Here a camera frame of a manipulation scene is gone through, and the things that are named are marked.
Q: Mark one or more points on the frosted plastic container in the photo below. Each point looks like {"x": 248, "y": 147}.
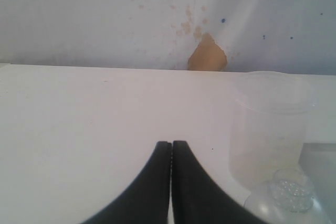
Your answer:
{"x": 269, "y": 124}

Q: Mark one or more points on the clear glass jar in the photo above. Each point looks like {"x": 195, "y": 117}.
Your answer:
{"x": 288, "y": 198}

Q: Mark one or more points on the white plastic tray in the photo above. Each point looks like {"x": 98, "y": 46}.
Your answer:
{"x": 318, "y": 162}

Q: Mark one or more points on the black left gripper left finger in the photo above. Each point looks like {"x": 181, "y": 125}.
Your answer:
{"x": 146, "y": 199}

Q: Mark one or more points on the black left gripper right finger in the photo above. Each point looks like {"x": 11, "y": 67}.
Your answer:
{"x": 196, "y": 198}

